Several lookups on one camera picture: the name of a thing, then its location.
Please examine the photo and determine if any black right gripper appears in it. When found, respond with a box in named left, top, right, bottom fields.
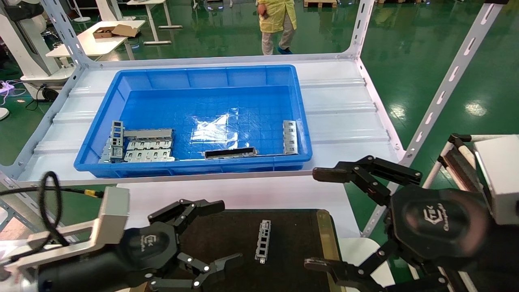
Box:
left=304, top=155, right=519, bottom=292

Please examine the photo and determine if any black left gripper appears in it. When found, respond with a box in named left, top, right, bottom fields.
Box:
left=39, top=199, right=244, bottom=292

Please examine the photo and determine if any perforated grey metal part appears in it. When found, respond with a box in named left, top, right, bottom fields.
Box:
left=254, top=219, right=272, bottom=264

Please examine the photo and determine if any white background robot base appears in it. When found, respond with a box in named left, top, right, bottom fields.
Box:
left=0, top=0, right=76, bottom=94

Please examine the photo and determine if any black tray container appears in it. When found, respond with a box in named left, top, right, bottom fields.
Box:
left=130, top=209, right=346, bottom=292

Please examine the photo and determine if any dark long metal part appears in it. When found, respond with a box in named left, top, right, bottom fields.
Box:
left=202, top=147, right=258, bottom=160

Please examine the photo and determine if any slotted silver metal part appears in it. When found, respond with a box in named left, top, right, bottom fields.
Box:
left=126, top=139, right=174, bottom=151
left=283, top=120, right=299, bottom=155
left=123, top=149, right=176, bottom=163

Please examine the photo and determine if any clear plastic film sheet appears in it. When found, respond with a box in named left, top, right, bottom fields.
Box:
left=191, top=107, right=240, bottom=142

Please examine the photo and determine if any long grey metal channel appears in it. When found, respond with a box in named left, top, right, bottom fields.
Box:
left=123, top=129, right=176, bottom=141

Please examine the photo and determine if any blue plastic bin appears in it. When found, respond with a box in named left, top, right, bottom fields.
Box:
left=74, top=65, right=313, bottom=178

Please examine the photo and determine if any open cardboard box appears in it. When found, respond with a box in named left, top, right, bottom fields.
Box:
left=92, top=24, right=141, bottom=39

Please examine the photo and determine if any white background table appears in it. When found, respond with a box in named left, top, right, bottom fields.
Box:
left=45, top=19, right=146, bottom=68

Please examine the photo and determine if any person in yellow coat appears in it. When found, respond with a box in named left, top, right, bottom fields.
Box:
left=256, top=0, right=298, bottom=56

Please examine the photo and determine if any white desk with legs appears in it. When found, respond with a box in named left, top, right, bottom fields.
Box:
left=127, top=0, right=183, bottom=45

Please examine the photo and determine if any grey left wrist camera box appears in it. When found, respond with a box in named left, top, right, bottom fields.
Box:
left=0, top=186, right=131, bottom=277

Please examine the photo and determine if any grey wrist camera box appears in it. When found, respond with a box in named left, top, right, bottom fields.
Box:
left=473, top=135, right=519, bottom=226
left=0, top=186, right=131, bottom=277

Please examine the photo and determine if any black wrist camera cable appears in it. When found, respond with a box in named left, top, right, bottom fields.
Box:
left=0, top=171, right=105, bottom=249

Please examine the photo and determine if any upright grey metal bracket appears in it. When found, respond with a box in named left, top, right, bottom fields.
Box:
left=111, top=120, right=124, bottom=159

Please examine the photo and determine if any small grey metal bracket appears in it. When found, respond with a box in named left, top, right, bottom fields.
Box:
left=99, top=137, right=113, bottom=164

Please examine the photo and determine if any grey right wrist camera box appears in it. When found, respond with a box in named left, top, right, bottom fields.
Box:
left=473, top=135, right=519, bottom=226

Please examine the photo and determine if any black floor cable coil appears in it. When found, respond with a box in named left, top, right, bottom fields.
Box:
left=25, top=83, right=60, bottom=111

